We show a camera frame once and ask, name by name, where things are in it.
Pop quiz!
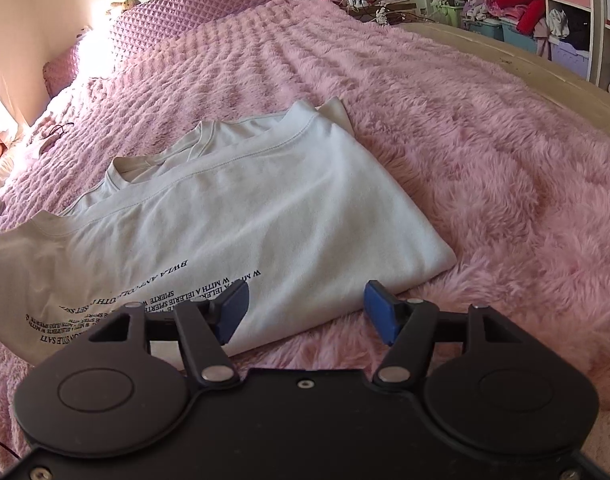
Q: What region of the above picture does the pink quilted pillow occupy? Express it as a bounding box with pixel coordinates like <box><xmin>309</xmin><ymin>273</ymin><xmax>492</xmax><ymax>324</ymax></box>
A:
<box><xmin>42</xmin><ymin>42</ymin><xmax>83</xmax><ymax>98</ymax></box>

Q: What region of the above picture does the green storage bin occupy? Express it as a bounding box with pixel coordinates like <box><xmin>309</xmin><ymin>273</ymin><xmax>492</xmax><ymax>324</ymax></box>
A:
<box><xmin>432</xmin><ymin>0</ymin><xmax>468</xmax><ymax>26</ymax></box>

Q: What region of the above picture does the purple storage bin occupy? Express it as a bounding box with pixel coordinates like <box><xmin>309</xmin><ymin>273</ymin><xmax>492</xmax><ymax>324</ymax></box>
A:
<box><xmin>550</xmin><ymin>37</ymin><xmax>593</xmax><ymax>78</ymax></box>

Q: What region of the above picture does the pink fluffy blanket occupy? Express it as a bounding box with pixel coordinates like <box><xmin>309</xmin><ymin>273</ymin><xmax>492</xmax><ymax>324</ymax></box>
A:
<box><xmin>0</xmin><ymin>0</ymin><xmax>610</xmax><ymax>480</ymax></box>

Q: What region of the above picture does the white printed sweatshirt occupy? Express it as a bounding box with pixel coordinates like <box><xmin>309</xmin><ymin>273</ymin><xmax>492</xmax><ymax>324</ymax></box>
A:
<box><xmin>0</xmin><ymin>96</ymin><xmax>458</xmax><ymax>366</ymax></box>

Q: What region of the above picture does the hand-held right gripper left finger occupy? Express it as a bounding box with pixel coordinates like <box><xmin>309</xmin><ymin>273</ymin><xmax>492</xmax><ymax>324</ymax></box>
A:
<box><xmin>87</xmin><ymin>280</ymin><xmax>250</xmax><ymax>391</ymax></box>

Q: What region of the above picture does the teal storage bin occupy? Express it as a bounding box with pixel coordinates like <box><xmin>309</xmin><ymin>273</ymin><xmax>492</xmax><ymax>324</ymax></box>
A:
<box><xmin>465</xmin><ymin>17</ymin><xmax>538</xmax><ymax>48</ymax></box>

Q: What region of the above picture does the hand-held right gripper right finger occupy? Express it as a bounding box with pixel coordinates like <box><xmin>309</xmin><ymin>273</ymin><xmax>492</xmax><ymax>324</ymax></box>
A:
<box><xmin>364</xmin><ymin>280</ymin><xmax>533</xmax><ymax>391</ymax></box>

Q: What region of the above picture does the white shelf unit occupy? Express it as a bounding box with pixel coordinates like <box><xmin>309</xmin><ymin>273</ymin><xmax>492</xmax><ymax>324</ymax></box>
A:
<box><xmin>425</xmin><ymin>0</ymin><xmax>610</xmax><ymax>91</ymax></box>

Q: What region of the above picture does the pink quilted headboard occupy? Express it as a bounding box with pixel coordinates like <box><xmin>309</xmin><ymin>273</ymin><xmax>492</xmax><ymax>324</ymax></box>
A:
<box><xmin>107</xmin><ymin>0</ymin><xmax>298</xmax><ymax>68</ymax></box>

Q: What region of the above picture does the beige bed frame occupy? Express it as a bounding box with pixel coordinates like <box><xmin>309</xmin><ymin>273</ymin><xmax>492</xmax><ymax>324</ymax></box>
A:
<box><xmin>400</xmin><ymin>22</ymin><xmax>610</xmax><ymax>141</ymax></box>

